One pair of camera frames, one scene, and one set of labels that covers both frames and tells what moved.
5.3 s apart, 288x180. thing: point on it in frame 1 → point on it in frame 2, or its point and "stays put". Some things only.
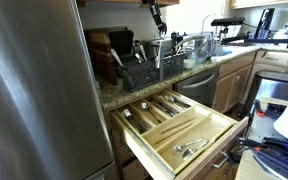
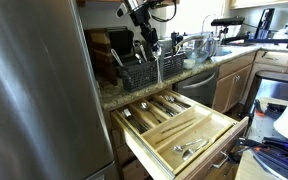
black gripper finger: x=157 y=18 → x=150 y=35
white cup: x=189 y=63 stays put
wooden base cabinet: x=231 y=82 stays put
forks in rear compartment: x=176 y=101 stays put
